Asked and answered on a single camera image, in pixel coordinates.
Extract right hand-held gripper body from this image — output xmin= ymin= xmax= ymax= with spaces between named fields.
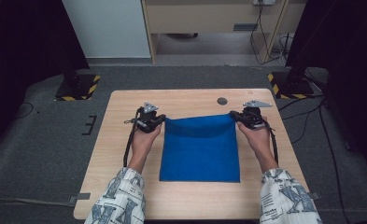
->
xmin=241 ymin=99 xmax=274 ymax=130

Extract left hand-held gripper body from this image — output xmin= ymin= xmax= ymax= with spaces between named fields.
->
xmin=135 ymin=102 xmax=162 ymax=134

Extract blue cloth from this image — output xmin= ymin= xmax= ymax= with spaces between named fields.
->
xmin=159 ymin=113 xmax=242 ymax=184

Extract person's right hand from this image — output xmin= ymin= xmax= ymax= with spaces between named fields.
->
xmin=236 ymin=116 xmax=275 ymax=157

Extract person's left hand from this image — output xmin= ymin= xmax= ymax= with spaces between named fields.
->
xmin=131 ymin=124 xmax=162 ymax=161

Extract black stand base yellow stripes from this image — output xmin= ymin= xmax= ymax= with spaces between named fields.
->
xmin=267 ymin=71 xmax=316 ymax=100
xmin=54 ymin=73 xmax=102 ymax=102

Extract white panel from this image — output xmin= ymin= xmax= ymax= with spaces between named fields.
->
xmin=61 ymin=0 xmax=152 ymax=59

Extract light wooden cabinet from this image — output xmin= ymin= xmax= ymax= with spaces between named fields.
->
xmin=140 ymin=0 xmax=308 ymax=64

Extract black curtain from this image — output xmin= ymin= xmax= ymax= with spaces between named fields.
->
xmin=285 ymin=0 xmax=367 ymax=180
xmin=0 ymin=0 xmax=90 ymax=160

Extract white power strip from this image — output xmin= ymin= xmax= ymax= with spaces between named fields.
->
xmin=252 ymin=0 xmax=277 ymax=7

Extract left hand-held gripper black cable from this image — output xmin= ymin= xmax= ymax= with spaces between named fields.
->
xmin=122 ymin=106 xmax=142 ymax=169

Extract hand-held gripper black cable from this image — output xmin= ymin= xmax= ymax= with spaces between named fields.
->
xmin=262 ymin=119 xmax=279 ymax=166
xmin=122 ymin=106 xmax=142 ymax=169

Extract right hand-held gripper black cable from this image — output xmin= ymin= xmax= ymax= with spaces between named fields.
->
xmin=262 ymin=119 xmax=279 ymax=166

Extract black floor cables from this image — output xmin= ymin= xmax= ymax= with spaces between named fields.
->
xmin=277 ymin=92 xmax=345 ymax=220

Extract black hanging cables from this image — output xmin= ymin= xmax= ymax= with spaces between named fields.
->
xmin=249 ymin=3 xmax=295 ymax=67

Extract thin black floor cable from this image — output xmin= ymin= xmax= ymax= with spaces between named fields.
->
xmin=16 ymin=101 xmax=35 ymax=120

